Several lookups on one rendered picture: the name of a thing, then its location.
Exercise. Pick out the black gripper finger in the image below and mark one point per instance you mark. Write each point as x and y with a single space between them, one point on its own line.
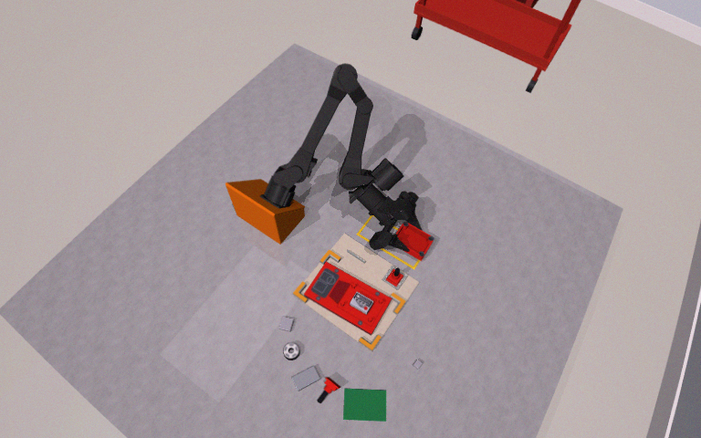
395 242
413 219

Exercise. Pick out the black toy tyre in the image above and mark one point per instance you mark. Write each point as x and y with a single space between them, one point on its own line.
287 348

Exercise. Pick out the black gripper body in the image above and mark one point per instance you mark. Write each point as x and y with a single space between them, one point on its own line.
382 239

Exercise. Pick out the green flat rectangular mat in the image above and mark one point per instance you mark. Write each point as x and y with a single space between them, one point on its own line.
364 405

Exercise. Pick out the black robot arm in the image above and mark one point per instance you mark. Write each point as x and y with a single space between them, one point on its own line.
280 188

